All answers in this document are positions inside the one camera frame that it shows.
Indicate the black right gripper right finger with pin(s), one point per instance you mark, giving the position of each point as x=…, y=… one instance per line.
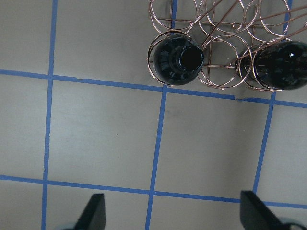
x=254, y=215

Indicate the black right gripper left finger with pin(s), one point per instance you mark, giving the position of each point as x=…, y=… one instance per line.
x=93, y=216

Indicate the dark wine bottle outer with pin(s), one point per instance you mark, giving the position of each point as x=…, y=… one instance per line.
x=281, y=66

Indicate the dark wine bottle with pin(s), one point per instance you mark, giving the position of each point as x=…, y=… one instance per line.
x=281, y=66
x=177, y=60

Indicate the dark wine bottle middle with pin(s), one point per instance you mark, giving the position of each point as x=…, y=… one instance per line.
x=177, y=60

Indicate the copper wire wine rack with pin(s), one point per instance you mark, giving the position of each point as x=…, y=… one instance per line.
x=224, y=29

